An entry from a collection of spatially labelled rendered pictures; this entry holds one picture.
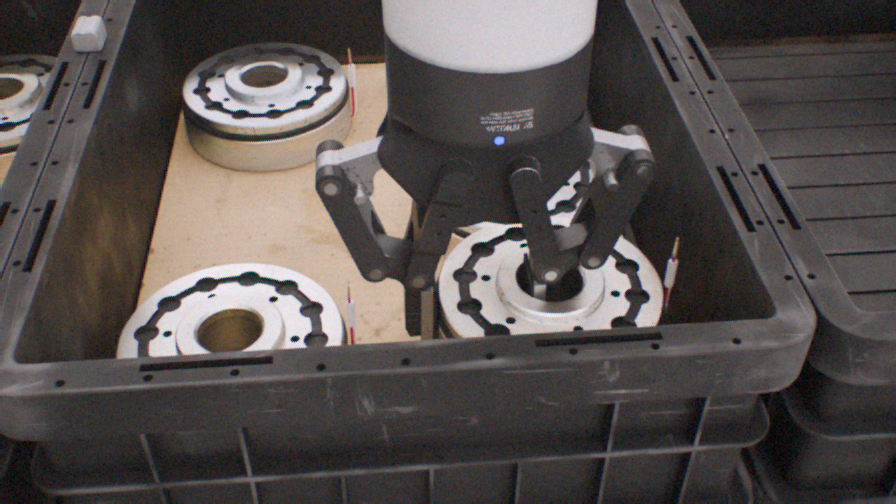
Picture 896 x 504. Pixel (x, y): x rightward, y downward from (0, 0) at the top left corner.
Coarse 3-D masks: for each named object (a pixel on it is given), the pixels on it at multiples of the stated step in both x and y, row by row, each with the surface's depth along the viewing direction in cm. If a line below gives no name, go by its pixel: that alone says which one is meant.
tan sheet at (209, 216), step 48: (384, 96) 65; (192, 192) 57; (240, 192) 57; (288, 192) 57; (384, 192) 57; (192, 240) 54; (240, 240) 54; (288, 240) 54; (336, 240) 54; (144, 288) 51; (336, 288) 51; (384, 288) 51; (384, 336) 48
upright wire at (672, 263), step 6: (672, 258) 43; (672, 264) 43; (672, 270) 43; (666, 276) 44; (672, 276) 43; (666, 282) 44; (672, 282) 44; (666, 288) 44; (666, 294) 44; (666, 300) 45; (666, 306) 45; (666, 312) 45
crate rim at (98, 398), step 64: (128, 0) 54; (640, 0) 54; (64, 128) 44; (704, 128) 44; (64, 192) 41; (768, 256) 37; (0, 320) 35; (768, 320) 35; (0, 384) 32; (64, 384) 33; (128, 384) 32; (192, 384) 33; (256, 384) 33; (320, 384) 33; (384, 384) 33; (448, 384) 34; (512, 384) 34; (576, 384) 34; (640, 384) 34; (704, 384) 35; (768, 384) 35
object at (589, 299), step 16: (512, 256) 44; (512, 272) 43; (576, 272) 44; (592, 272) 43; (496, 288) 43; (512, 288) 42; (592, 288) 42; (512, 304) 42; (528, 304) 42; (544, 304) 42; (560, 304) 42; (576, 304) 42; (592, 304) 42; (528, 320) 42; (544, 320) 41; (560, 320) 41; (576, 320) 42
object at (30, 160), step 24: (96, 0) 54; (72, 24) 52; (72, 48) 50; (72, 72) 48; (48, 96) 46; (72, 96) 46; (48, 120) 45; (24, 144) 43; (48, 144) 43; (24, 168) 42; (0, 192) 41; (24, 192) 41; (0, 216) 40; (24, 216) 39; (0, 240) 38; (0, 264) 37
